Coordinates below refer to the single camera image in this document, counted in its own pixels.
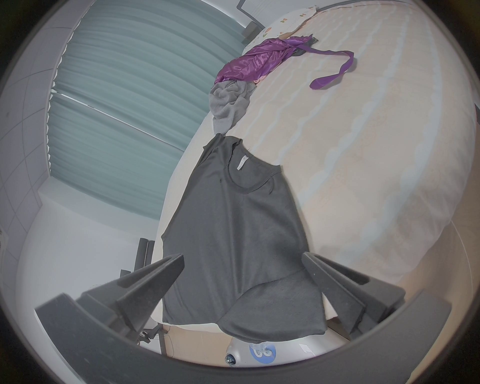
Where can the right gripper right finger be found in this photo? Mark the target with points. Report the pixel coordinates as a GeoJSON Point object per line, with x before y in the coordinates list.
{"type": "Point", "coordinates": [333, 300]}

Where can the dark grey garment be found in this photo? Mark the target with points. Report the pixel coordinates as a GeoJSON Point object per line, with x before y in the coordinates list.
{"type": "Point", "coordinates": [303, 47]}

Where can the grey bedside table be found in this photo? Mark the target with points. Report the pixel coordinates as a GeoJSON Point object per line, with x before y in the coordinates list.
{"type": "Point", "coordinates": [252, 33]}

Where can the black T-shirt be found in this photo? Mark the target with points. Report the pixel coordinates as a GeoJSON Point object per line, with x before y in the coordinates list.
{"type": "Point", "coordinates": [240, 243]}

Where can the purple satin garment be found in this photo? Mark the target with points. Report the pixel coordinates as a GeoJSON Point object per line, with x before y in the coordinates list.
{"type": "Point", "coordinates": [251, 62]}

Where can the black chest of drawers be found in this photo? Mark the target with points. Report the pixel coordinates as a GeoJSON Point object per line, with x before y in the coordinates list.
{"type": "Point", "coordinates": [144, 255]}

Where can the blue-green curtain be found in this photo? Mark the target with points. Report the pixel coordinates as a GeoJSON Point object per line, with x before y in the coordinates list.
{"type": "Point", "coordinates": [112, 161]}
{"type": "Point", "coordinates": [150, 63]}

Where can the bed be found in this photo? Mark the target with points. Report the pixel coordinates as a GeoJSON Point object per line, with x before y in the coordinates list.
{"type": "Point", "coordinates": [375, 150]}

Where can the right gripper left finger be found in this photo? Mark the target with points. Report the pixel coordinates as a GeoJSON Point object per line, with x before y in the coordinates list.
{"type": "Point", "coordinates": [150, 300]}

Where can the white printed pillow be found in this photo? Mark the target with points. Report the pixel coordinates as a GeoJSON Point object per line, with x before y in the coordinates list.
{"type": "Point", "coordinates": [288, 20]}

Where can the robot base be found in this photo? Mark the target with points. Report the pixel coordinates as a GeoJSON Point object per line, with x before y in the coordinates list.
{"type": "Point", "coordinates": [292, 350]}

